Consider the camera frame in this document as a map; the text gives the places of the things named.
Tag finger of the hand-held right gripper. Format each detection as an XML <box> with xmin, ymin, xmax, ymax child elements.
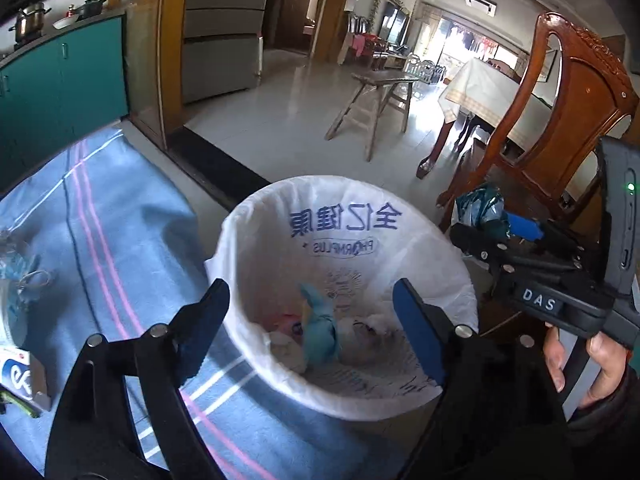
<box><xmin>449</xmin><ymin>221</ymin><xmax>577</xmax><ymax>277</ymax></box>
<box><xmin>506</xmin><ymin>211</ymin><xmax>583</xmax><ymax>263</ymax></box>

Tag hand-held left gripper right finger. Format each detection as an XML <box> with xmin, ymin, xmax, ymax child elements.
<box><xmin>391</xmin><ymin>278</ymin><xmax>576</xmax><ymax>480</ymax></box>

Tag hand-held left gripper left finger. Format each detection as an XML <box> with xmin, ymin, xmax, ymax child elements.
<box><xmin>45</xmin><ymin>279</ymin><xmax>232</xmax><ymax>480</ymax></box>

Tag teal packet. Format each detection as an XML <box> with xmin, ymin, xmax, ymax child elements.
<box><xmin>455</xmin><ymin>182</ymin><xmax>511</xmax><ymax>233</ymax></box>

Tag white tissue ball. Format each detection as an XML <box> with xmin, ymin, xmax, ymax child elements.
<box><xmin>340</xmin><ymin>312</ymin><xmax>401</xmax><ymax>366</ymax></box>

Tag white paper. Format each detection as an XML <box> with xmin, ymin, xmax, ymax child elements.
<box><xmin>270</xmin><ymin>334</ymin><xmax>308</xmax><ymax>373</ymax></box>

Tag light blue packet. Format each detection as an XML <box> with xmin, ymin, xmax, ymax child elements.
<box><xmin>297</xmin><ymin>282</ymin><xmax>343</xmax><ymax>363</ymax></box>

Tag bin with white plastic liner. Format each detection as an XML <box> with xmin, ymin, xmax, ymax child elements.
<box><xmin>205</xmin><ymin>175</ymin><xmax>480</xmax><ymax>421</ymax></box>

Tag person's right forearm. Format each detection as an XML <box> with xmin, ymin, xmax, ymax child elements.
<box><xmin>565</xmin><ymin>360</ymin><xmax>640</xmax><ymax>451</ymax></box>

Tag person's right hand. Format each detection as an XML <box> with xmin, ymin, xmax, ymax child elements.
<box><xmin>542</xmin><ymin>324</ymin><xmax>630</xmax><ymax>411</ymax></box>

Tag blue striped cloth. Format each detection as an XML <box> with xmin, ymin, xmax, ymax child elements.
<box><xmin>0</xmin><ymin>127</ymin><xmax>416</xmax><ymax>480</ymax></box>

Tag dining table with cream cloth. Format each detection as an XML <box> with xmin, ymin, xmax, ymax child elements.
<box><xmin>417</xmin><ymin>57</ymin><xmax>561</xmax><ymax>181</ymax></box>

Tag carved wooden chair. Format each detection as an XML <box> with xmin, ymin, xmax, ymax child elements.
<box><xmin>435</xmin><ymin>10</ymin><xmax>640</xmax><ymax>261</ymax></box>

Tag white baby fence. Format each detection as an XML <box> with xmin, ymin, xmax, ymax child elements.
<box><xmin>404</xmin><ymin>54</ymin><xmax>447</xmax><ymax>85</ymax></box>

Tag white and blue carton box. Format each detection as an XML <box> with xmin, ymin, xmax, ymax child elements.
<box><xmin>0</xmin><ymin>345</ymin><xmax>53</xmax><ymax>411</ymax></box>

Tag wooden bench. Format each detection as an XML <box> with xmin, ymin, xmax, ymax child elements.
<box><xmin>325</xmin><ymin>71</ymin><xmax>418</xmax><ymax>161</ymax></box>

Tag green stick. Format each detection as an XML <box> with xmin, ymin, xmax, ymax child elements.
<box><xmin>0</xmin><ymin>390</ymin><xmax>43</xmax><ymax>418</ymax></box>

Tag hanging laundry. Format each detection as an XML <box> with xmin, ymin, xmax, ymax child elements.
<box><xmin>450</xmin><ymin>27</ymin><xmax>501</xmax><ymax>58</ymax></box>

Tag clear plastic bag blue print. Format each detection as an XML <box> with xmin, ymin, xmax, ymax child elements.
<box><xmin>0</xmin><ymin>230</ymin><xmax>53</xmax><ymax>331</ymax></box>

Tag chair with pink cloth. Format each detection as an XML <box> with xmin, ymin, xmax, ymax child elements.
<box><xmin>342</xmin><ymin>14</ymin><xmax>386</xmax><ymax>68</ymax></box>

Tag black television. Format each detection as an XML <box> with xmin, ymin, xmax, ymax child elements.
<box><xmin>382</xmin><ymin>2</ymin><xmax>415</xmax><ymax>46</ymax></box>

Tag teal base cabinets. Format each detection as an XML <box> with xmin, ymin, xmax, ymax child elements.
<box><xmin>0</xmin><ymin>12</ymin><xmax>131</xmax><ymax>191</ymax></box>

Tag brown wooden door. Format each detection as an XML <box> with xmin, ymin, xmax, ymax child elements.
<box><xmin>275</xmin><ymin>0</ymin><xmax>321</xmax><ymax>51</ymax></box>

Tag grey refrigerator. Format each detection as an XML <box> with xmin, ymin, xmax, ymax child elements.
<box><xmin>180</xmin><ymin>0</ymin><xmax>273</xmax><ymax>106</ymax></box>

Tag glass sliding door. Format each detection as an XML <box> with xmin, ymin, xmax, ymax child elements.
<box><xmin>107</xmin><ymin>0</ymin><xmax>193</xmax><ymax>148</ymax></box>

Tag steel stock pot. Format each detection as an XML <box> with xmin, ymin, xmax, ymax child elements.
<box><xmin>9</xmin><ymin>2</ymin><xmax>51</xmax><ymax>41</ymax></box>

